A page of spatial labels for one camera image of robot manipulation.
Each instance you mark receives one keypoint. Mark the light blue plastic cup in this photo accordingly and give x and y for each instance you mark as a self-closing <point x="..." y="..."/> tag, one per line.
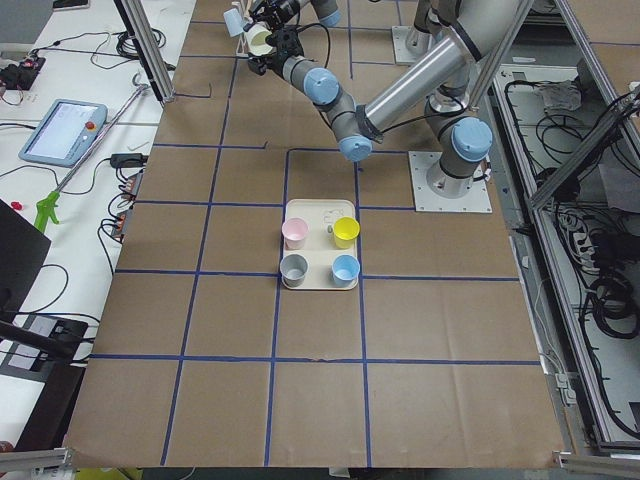
<point x="234" y="22"/>

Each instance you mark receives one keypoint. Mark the cream serving tray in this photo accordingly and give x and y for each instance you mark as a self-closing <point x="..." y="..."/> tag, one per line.
<point x="319" y="249"/>

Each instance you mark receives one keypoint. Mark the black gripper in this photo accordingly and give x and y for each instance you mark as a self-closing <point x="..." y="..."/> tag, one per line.
<point x="273" y="64"/>
<point x="283" y="4"/>

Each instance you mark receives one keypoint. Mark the yellow plastic cup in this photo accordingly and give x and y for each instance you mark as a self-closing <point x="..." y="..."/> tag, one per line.
<point x="345" y="232"/>

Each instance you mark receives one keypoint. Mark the green handled reach grabber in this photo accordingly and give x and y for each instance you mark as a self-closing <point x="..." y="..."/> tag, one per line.
<point x="46" y="206"/>

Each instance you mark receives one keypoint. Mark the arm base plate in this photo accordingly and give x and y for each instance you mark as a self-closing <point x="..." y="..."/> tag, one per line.
<point x="436" y="192"/>
<point x="409" y="44"/>

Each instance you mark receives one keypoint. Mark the blue teach pendant tablet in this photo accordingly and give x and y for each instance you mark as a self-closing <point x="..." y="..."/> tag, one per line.
<point x="65" y="134"/>

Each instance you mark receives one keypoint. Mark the pink plastic cup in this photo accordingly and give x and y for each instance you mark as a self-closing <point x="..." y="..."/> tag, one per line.
<point x="294" y="231"/>

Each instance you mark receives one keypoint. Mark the grey plastic cup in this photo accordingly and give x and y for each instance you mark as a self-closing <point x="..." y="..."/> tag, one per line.
<point x="293" y="269"/>

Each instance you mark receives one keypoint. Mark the cream plastic cup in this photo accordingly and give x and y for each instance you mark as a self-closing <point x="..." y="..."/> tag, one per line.
<point x="256" y="39"/>

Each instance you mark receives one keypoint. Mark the black electronics board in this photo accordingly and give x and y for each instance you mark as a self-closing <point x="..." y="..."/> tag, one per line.
<point x="22" y="76"/>

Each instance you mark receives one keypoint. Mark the aluminium frame post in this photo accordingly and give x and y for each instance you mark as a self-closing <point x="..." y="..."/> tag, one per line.
<point x="138" y="27"/>

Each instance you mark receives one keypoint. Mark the white wire cup rack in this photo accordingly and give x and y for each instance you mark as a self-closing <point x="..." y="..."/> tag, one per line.
<point x="243" y="7"/>

